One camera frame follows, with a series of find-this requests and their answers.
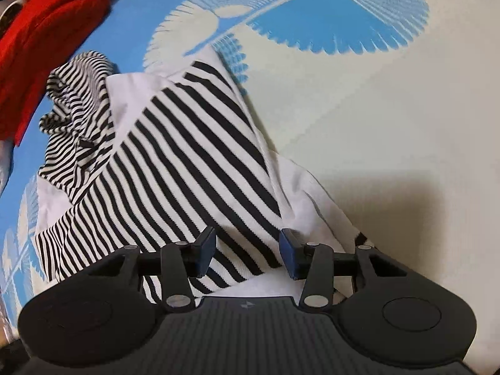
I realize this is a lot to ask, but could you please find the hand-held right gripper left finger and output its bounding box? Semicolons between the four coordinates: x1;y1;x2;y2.
84;226;217;313

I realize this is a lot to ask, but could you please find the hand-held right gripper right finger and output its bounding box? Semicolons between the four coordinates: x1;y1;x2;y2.
279;228;408;310

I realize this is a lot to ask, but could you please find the black white striped shirt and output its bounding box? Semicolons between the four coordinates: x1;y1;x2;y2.
36;49;376;305

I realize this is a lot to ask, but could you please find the blue cream printed mat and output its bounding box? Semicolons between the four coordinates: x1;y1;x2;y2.
0;0;500;375

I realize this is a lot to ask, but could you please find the red knitted sweater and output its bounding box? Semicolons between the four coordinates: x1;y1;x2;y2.
0;0;112;147

